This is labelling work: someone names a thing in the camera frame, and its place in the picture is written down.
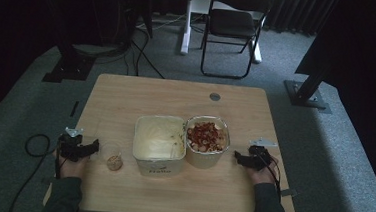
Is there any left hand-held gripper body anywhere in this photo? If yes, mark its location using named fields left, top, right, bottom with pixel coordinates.
left=55, top=126, right=89, bottom=163

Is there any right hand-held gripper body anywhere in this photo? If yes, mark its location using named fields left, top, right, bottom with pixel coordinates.
left=242, top=136, right=280, bottom=172

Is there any small clear plastic cup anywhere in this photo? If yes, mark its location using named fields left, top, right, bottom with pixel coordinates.
left=98, top=140, right=126, bottom=173

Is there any paper bowl of food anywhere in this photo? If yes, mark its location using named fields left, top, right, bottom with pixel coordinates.
left=181, top=113, right=233, bottom=172

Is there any large square paper container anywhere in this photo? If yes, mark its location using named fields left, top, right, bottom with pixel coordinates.
left=130, top=112, right=190, bottom=180

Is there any person's right hand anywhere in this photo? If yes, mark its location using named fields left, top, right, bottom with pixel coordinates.
left=245, top=153, right=281, bottom=187

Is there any person's left hand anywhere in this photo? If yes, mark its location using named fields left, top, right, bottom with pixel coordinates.
left=51, top=149, right=93, bottom=181

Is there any black tape strip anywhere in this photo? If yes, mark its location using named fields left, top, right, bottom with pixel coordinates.
left=69, top=100, right=81, bottom=118

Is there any grey tape piece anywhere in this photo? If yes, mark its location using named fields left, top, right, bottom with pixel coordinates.
left=280, top=188, right=298, bottom=199

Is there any black metal stand base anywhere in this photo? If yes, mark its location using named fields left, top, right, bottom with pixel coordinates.
left=41, top=40, right=98, bottom=87

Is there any black slanted metal stand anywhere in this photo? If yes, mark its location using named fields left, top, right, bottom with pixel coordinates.
left=281, top=52, right=337, bottom=115

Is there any black folding chair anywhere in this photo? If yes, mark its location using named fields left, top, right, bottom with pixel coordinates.
left=198, top=0, right=276, bottom=83

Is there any dark curtain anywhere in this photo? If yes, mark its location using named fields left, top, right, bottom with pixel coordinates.
left=264, top=0, right=342, bottom=39

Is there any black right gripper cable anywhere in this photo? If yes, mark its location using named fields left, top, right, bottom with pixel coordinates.
left=258, top=153, right=286, bottom=205

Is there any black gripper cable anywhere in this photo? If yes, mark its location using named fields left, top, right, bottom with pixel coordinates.
left=7, top=131, right=65, bottom=212
left=258, top=153, right=286, bottom=205

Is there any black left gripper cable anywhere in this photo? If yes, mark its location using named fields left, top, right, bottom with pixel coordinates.
left=7, top=131, right=65, bottom=212

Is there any bundle of floor cables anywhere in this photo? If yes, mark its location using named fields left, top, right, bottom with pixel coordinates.
left=71, top=4, right=188, bottom=82

